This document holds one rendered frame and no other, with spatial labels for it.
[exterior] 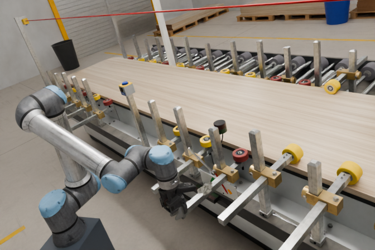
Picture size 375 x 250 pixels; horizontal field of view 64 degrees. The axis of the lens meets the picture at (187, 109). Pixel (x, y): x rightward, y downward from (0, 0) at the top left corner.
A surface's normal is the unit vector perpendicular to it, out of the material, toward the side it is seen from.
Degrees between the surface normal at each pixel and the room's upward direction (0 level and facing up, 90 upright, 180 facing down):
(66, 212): 90
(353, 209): 90
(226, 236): 0
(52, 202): 5
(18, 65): 90
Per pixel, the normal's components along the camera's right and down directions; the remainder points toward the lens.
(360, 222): -0.73, 0.44
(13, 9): 0.66, 0.19
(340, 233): -0.22, -0.87
